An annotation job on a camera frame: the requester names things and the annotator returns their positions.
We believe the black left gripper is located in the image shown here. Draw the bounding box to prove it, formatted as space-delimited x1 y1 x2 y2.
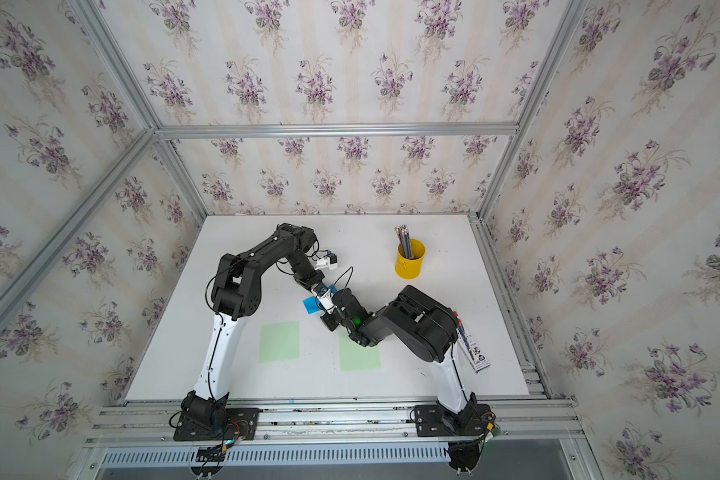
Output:
285 255 326 293

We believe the green paper sheet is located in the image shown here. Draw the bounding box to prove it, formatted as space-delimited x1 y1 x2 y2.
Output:
258 322 300 364
339 336 382 372

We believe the dark blue pencil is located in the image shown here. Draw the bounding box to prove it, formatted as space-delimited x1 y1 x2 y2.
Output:
395 225 411 260

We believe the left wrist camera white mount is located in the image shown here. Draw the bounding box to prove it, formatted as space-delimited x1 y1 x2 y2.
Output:
313 251 338 270

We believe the blue square paper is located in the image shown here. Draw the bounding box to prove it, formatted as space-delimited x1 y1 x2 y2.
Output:
303 294 324 314

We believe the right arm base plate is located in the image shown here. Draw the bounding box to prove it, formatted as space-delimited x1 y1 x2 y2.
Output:
410 404 496 438

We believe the pen package box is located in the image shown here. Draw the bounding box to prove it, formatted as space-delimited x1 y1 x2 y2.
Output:
454 312 491 373

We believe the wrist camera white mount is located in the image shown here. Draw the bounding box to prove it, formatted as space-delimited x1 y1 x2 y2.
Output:
313 251 338 270
314 284 337 313

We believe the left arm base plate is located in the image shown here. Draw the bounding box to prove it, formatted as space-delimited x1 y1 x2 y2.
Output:
173 408 261 442

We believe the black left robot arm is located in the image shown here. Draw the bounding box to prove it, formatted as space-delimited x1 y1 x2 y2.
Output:
181 223 333 431

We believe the left green paper sheet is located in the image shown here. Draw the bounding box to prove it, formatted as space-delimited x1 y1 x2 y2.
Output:
258 322 300 364

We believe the yellow metal pencil bucket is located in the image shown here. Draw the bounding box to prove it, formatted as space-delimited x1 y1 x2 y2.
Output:
395 239 426 280

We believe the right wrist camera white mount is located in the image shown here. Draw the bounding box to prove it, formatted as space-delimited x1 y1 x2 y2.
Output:
314 284 337 313

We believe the aluminium rail frame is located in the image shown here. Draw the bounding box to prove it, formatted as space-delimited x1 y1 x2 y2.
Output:
68 367 603 479

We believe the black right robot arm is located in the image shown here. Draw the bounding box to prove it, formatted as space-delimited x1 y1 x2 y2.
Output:
316 285 478 431

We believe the right green paper sheet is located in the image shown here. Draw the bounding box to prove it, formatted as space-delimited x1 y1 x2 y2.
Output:
339 336 382 372

